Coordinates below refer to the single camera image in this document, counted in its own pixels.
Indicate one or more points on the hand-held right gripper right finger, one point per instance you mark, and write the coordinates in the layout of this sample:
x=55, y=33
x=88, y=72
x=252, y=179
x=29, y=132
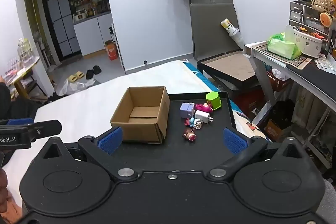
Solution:
x=234, y=140

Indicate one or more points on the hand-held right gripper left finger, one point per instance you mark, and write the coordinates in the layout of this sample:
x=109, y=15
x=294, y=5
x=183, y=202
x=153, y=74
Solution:
x=111, y=140

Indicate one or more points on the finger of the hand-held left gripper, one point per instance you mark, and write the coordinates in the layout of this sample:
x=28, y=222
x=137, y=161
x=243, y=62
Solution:
x=21, y=121

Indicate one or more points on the black tray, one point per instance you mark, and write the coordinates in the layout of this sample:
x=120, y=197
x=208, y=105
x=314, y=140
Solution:
x=210, y=134

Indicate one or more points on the white charger plug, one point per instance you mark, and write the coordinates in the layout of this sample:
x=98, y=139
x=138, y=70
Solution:
x=202, y=116

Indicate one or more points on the small blue red toy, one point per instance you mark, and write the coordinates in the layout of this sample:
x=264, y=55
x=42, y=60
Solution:
x=194, y=123

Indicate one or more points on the pink bear toy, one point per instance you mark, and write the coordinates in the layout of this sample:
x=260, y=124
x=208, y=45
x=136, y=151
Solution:
x=204, y=108

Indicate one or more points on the brown cardboard box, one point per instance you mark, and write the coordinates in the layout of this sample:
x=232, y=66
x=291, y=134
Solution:
x=147, y=111

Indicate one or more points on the orange printed carton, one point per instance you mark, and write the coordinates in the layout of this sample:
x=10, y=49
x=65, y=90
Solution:
x=273, y=128

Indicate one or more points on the white mattress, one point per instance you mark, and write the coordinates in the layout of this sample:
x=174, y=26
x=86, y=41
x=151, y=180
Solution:
x=92, y=103

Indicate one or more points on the green hexagonal box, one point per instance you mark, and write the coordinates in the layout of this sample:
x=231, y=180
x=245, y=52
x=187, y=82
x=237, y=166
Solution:
x=214, y=100

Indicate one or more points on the yellow round side table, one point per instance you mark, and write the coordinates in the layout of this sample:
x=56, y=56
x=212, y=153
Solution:
x=23, y=69

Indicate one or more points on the black bag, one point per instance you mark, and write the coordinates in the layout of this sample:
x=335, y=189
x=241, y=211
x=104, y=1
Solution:
x=283, y=113

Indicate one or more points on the purple block toy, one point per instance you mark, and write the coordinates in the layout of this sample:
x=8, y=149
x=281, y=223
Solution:
x=187, y=109

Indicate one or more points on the white plastic bag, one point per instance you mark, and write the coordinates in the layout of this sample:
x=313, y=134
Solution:
x=76, y=86

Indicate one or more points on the black slippers pair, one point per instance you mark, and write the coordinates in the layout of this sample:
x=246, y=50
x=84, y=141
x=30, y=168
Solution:
x=93, y=71

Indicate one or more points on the yellow slippers pair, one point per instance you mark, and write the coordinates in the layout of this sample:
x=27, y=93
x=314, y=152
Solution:
x=76, y=76

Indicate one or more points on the black low table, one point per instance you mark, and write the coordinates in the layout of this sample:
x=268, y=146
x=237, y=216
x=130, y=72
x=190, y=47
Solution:
x=231, y=66

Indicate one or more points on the red plastic basket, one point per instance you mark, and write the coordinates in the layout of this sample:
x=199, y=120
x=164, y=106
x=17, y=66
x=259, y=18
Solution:
x=278, y=81

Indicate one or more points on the white desk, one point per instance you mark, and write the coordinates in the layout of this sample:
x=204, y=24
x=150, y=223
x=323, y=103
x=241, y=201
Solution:
x=296, y=77

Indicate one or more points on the orange cardboard box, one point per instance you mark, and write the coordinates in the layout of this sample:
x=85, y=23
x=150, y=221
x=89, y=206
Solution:
x=111, y=50

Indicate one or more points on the patterned table mat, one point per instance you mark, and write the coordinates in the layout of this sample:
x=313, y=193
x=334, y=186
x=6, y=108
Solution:
x=262, y=52

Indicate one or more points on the black desk mat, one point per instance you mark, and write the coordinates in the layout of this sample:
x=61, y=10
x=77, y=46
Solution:
x=315, y=77

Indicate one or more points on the green tissue pack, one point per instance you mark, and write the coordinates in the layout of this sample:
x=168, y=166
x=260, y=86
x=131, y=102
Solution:
x=283, y=47

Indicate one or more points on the dark spray bottle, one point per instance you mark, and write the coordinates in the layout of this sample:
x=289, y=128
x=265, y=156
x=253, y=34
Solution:
x=112, y=33

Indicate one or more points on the white kitchen cabinet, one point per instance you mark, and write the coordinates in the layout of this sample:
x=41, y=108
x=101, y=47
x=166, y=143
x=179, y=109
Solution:
x=97, y=32

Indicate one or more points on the black framed glass door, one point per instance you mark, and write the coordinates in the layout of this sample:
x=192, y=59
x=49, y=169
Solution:
x=60, y=19

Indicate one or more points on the white tube yellow label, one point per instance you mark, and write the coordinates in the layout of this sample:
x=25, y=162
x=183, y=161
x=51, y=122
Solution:
x=232, y=29

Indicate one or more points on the grey folded board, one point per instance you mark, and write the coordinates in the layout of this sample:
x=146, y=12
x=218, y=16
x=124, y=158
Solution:
x=212, y=27

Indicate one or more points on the white round pot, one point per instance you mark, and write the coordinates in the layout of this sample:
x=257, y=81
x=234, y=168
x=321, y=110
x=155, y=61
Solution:
x=308, y=43

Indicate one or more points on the grey drawer organizer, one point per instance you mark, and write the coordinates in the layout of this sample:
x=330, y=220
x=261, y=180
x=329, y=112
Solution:
x=302, y=14

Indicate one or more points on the yellow perforated basket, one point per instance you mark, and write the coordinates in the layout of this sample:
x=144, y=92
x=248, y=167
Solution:
x=321, y=3

